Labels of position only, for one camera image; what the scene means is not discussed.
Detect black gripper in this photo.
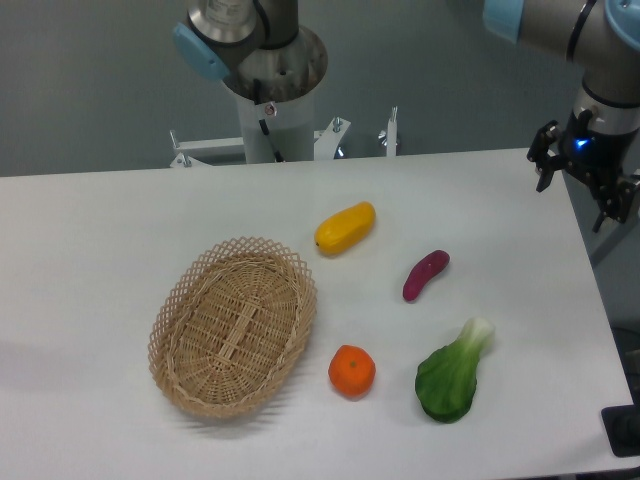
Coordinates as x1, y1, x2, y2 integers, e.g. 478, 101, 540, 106
527, 113, 639, 232

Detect purple sweet potato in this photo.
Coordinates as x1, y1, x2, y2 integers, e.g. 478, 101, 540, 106
402, 250, 450, 302

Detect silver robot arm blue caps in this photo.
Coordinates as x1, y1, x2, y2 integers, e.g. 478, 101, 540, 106
172, 1, 639, 223

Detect yellow mango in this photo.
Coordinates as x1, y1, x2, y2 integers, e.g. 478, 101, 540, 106
314, 201, 376, 256

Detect green bok choy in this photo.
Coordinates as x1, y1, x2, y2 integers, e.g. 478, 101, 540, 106
414, 317, 495, 423

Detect black device at table edge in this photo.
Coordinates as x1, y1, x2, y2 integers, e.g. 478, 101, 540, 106
601, 405, 639, 458

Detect orange tangerine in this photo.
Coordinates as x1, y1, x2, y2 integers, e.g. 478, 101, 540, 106
328, 345, 377, 400

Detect oval woven wicker basket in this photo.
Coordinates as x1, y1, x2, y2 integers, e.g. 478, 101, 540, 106
148, 237, 316, 419

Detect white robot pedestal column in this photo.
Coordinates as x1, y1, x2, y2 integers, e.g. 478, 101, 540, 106
232, 93, 315, 157

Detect black cable on pedestal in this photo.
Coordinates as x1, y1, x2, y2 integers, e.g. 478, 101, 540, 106
252, 78, 285, 164

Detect white metal mounting frame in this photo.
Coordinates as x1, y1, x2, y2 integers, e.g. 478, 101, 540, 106
168, 106, 401, 168

